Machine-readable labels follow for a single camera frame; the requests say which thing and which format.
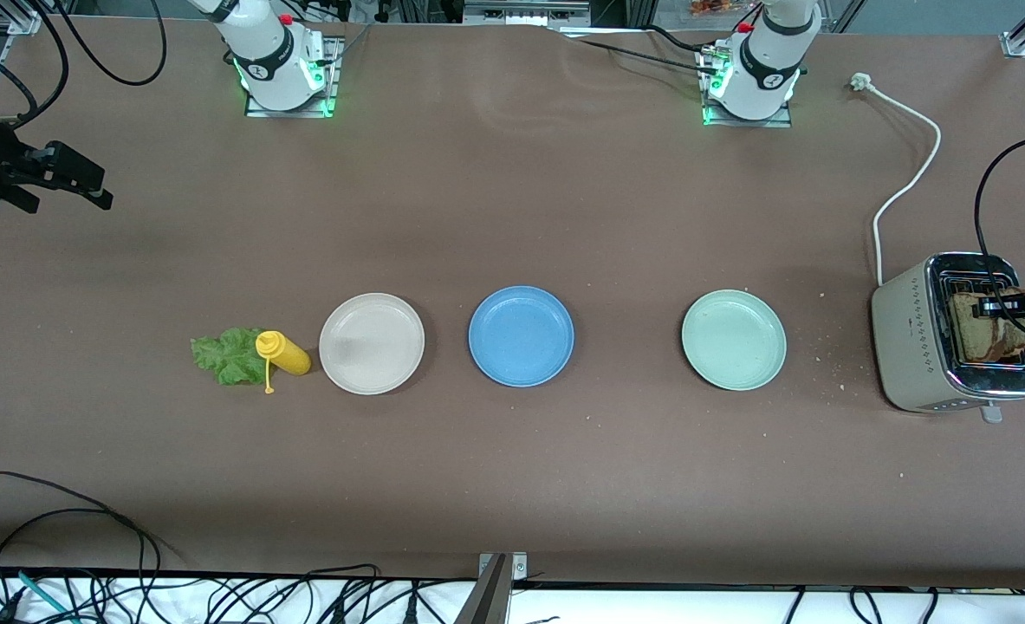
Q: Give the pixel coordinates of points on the yellow mustard squeeze bottle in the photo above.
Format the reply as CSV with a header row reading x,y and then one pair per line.
x,y
291,357

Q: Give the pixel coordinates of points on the green lettuce leaf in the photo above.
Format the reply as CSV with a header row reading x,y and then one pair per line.
x,y
226,355

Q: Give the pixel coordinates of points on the grey and black left gripper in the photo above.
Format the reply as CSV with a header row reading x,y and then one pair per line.
x,y
995,306

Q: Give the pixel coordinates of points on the beige and chrome toaster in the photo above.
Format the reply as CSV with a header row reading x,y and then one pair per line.
x,y
906,347

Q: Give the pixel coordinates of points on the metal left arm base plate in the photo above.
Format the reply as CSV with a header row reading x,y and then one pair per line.
x,y
748,124

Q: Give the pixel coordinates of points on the grey metal box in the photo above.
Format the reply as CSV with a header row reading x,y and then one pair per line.
x,y
525,10

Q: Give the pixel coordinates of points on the colourful snack packet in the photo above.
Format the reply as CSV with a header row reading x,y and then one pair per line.
x,y
711,7

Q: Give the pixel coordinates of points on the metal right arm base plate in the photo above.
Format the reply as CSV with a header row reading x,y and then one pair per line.
x,y
333,78

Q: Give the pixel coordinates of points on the blue plate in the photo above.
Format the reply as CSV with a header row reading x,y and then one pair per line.
x,y
521,336

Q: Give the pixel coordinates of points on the aluminium frame corner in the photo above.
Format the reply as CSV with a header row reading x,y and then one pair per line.
x,y
22,22

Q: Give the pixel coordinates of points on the aluminium table edge bracket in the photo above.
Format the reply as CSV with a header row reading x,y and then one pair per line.
x,y
490,598

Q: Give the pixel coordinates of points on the mint green plate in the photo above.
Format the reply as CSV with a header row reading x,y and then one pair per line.
x,y
733,340

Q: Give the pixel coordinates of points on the brown bread slice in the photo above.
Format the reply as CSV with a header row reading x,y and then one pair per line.
x,y
971,334
1021,342

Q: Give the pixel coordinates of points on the beige plate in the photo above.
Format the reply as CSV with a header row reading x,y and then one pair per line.
x,y
372,344

